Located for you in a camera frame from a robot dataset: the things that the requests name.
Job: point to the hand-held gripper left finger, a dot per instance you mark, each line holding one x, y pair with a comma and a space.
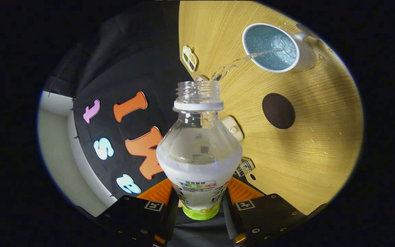
132, 216

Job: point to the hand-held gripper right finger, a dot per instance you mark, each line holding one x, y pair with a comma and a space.
269, 216

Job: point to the clear juice bottle white label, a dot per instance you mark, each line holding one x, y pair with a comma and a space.
197, 171

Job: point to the dark brown round coaster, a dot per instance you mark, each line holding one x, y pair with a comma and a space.
278, 111

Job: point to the white cup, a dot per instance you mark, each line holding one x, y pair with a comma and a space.
305, 56

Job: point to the wooden table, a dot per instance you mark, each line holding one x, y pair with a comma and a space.
321, 154

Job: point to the white toaster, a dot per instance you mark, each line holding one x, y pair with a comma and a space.
231, 127

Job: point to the white oval plate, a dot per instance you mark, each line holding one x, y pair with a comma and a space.
200, 78

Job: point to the white divided condiment dish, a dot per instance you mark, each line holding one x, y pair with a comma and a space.
189, 58

